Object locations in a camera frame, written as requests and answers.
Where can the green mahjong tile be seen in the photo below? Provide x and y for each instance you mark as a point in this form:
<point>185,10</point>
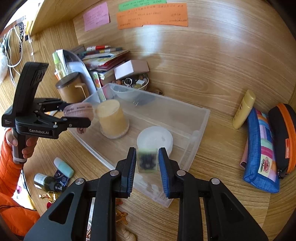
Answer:
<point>147,160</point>

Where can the red white pencil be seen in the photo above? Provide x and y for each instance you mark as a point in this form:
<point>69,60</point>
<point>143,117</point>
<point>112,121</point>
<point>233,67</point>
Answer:
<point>96,48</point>

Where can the yellow candle in glass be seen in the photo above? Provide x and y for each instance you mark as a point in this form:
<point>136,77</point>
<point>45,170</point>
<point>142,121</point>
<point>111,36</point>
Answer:
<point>113,122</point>

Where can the clear plastic storage bin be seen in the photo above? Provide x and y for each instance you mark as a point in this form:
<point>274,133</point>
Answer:
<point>155,121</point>

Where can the black orange zip case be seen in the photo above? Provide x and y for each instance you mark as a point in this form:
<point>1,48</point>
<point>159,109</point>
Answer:
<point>282,123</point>

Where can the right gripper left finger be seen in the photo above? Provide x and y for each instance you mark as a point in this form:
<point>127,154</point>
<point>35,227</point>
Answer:
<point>67,218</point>

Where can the blue Max staples box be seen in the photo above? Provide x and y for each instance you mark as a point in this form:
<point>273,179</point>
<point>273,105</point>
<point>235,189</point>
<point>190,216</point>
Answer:
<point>61,178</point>

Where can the fruit pattern candy box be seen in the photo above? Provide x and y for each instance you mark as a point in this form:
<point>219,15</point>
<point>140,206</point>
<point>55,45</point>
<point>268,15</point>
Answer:
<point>96,79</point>

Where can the green sticky note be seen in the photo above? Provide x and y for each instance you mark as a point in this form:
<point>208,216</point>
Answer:
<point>138,3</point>

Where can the blue patchwork pencil case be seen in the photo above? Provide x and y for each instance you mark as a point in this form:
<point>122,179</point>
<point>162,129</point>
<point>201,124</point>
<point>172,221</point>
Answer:
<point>258,159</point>

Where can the orange left jacket sleeve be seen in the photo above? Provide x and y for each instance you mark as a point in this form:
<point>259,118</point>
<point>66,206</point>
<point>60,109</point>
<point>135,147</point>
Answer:
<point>18,218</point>

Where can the white round jar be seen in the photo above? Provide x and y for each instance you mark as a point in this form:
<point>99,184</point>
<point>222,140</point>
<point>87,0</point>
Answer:
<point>155,137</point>

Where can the dark green spray bottle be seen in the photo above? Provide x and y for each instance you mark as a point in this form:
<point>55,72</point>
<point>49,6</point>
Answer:
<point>47,183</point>

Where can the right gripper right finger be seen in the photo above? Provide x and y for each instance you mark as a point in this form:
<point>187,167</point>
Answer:
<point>226,217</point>

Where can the brown mug with lid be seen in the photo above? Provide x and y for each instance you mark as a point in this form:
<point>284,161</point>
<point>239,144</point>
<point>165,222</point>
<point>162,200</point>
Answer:
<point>72,89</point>

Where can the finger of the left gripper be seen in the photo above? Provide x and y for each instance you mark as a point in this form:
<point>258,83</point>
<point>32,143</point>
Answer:
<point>72,122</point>
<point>51,104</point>

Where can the pink round timer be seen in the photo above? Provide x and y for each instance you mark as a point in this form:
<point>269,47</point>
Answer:
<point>79,110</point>

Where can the pink sticky note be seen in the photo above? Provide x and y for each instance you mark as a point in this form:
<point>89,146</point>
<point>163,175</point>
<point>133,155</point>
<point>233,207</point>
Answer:
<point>96,17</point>

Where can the orange sticky note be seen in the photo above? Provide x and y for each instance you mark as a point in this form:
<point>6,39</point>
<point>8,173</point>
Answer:
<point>174,14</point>

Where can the mint green eraser case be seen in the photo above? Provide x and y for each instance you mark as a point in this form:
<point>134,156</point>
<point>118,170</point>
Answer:
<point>63,167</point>

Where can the stack of booklets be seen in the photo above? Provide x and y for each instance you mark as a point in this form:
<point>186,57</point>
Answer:
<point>103,60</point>

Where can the white cardboard box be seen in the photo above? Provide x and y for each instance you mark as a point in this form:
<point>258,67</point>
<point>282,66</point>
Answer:
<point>131,67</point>

